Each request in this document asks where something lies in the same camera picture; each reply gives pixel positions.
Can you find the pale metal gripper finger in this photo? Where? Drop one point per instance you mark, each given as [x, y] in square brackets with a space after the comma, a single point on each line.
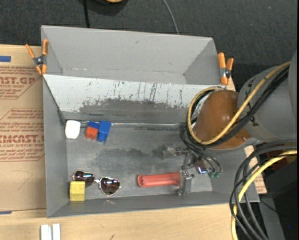
[170, 154]
[185, 186]

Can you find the heart-shaped sunglasses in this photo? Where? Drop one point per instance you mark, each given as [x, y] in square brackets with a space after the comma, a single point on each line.
[110, 186]

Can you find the orange and blue toy block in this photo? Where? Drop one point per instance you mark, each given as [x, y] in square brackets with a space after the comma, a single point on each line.
[91, 132]

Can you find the yellow sponge block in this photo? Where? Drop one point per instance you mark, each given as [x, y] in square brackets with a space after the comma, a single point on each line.
[77, 191]

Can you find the white rounded block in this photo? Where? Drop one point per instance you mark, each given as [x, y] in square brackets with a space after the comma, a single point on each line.
[72, 129]

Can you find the grey metal bin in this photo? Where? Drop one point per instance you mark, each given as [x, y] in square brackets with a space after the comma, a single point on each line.
[129, 59]

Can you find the brown cardboard board, red print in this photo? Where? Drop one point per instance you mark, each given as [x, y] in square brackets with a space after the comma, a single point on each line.
[19, 174]

